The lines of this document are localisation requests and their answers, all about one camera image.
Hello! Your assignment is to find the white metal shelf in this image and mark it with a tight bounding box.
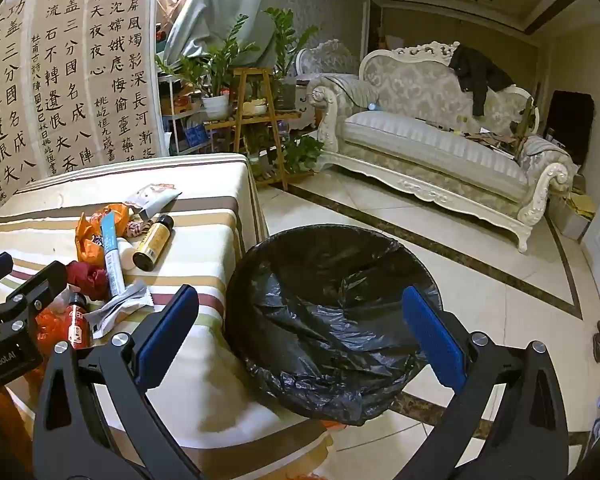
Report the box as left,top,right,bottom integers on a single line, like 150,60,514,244
158,74,212,156

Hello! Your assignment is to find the teal white tube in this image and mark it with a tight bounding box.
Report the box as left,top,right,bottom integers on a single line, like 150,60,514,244
100,211,125,297

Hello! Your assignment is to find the small leafy floor plant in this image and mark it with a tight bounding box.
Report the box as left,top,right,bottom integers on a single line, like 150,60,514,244
283,133,324,174

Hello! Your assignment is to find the black jacket on sofa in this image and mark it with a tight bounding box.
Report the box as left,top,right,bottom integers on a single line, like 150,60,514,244
449,44,514,117

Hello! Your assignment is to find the calligraphy wall scroll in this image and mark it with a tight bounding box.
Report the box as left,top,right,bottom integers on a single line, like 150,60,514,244
0,0,168,208

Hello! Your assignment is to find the tall green plant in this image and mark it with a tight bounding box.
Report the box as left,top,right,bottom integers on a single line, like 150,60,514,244
264,6,320,112

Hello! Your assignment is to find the potted plant white pot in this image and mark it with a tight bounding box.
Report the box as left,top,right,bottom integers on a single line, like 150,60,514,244
155,14,260,120

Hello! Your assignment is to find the black television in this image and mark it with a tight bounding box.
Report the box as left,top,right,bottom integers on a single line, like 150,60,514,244
544,90,595,166

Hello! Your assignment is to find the white snack wrapper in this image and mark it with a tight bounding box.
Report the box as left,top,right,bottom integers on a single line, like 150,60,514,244
85,278,154,339

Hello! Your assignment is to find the black lined trash bin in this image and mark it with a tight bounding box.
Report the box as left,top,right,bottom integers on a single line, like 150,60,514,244
225,224,443,426

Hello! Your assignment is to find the red plastic bag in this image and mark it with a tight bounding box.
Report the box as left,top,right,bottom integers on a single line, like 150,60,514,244
34,307,67,378

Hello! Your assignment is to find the red bottle black cap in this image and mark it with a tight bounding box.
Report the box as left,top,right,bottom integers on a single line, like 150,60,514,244
65,292,92,349

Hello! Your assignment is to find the small white yogurt bottle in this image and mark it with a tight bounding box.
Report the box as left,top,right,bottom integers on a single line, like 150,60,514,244
117,237,135,272

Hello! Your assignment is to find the wooden plant stand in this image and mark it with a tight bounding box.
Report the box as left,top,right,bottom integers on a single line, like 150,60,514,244
204,66,301,190

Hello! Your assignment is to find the gold black bottle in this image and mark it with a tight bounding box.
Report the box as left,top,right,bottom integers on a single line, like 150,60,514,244
132,214,174,272

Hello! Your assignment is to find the ornate white sofa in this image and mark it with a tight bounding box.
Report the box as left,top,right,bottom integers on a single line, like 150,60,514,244
306,41,577,252

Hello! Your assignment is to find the grey green curtain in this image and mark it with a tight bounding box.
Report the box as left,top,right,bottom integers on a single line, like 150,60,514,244
162,0,288,66

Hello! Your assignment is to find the orange plastic bag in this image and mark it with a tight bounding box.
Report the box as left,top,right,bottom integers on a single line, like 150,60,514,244
74,203,130,268

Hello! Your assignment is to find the striped tablecloth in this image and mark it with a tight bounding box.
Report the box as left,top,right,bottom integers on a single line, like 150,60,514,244
0,154,336,479

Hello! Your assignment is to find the dark red cloth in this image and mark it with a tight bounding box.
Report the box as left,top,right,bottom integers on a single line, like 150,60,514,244
67,261,109,300

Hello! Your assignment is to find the clutter on sofa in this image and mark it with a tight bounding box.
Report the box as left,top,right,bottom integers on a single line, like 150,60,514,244
424,96,539,159

